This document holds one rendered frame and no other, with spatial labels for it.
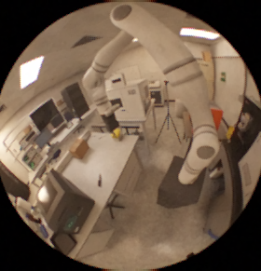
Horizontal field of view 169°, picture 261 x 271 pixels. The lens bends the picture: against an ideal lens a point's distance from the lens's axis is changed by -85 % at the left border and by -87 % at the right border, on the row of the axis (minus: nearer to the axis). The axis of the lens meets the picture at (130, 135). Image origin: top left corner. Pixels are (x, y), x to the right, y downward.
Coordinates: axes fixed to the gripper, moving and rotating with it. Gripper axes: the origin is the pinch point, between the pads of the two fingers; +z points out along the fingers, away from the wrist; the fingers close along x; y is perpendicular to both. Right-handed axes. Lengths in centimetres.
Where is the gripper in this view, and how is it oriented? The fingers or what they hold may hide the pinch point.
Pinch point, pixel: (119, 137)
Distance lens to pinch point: 53.6
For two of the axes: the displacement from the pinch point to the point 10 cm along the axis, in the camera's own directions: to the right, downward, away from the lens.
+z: 2.5, 7.4, 6.2
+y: -7.7, -2.3, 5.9
